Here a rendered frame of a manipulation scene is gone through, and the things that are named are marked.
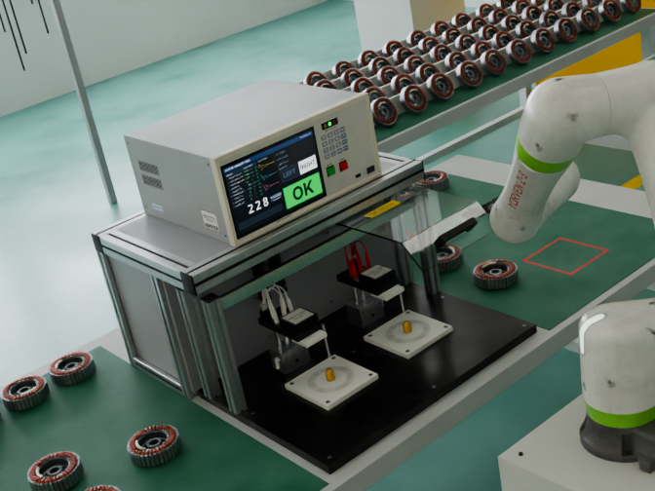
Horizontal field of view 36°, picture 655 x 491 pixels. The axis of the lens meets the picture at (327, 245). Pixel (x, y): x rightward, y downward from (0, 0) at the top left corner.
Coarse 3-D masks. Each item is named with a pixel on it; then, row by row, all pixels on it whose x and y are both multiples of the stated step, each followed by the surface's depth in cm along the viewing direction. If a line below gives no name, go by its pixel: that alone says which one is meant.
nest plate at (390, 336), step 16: (400, 320) 244; (416, 320) 242; (432, 320) 241; (368, 336) 239; (384, 336) 238; (400, 336) 237; (416, 336) 235; (432, 336) 234; (400, 352) 230; (416, 352) 230
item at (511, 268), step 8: (480, 264) 261; (488, 264) 261; (496, 264) 261; (504, 264) 260; (512, 264) 258; (480, 272) 257; (488, 272) 261; (496, 272) 260; (504, 272) 255; (512, 272) 255; (480, 280) 256; (488, 280) 254; (496, 280) 253; (504, 280) 253; (512, 280) 255; (488, 288) 255; (496, 288) 254
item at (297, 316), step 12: (288, 312) 232; (300, 312) 226; (312, 312) 226; (264, 324) 231; (288, 324) 223; (300, 324) 222; (312, 324) 224; (276, 336) 231; (288, 336) 225; (300, 336) 223; (312, 336) 224; (324, 336) 224
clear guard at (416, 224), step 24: (408, 192) 240; (432, 192) 238; (360, 216) 232; (384, 216) 230; (408, 216) 227; (432, 216) 225; (456, 216) 224; (480, 216) 227; (408, 240) 217; (432, 240) 219; (456, 240) 221; (432, 264) 216
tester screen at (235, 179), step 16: (288, 144) 220; (304, 144) 223; (256, 160) 215; (272, 160) 218; (288, 160) 221; (224, 176) 211; (240, 176) 213; (256, 176) 216; (272, 176) 219; (304, 176) 225; (320, 176) 228; (240, 192) 214; (256, 192) 217; (272, 192) 220; (240, 208) 215; (256, 224) 219
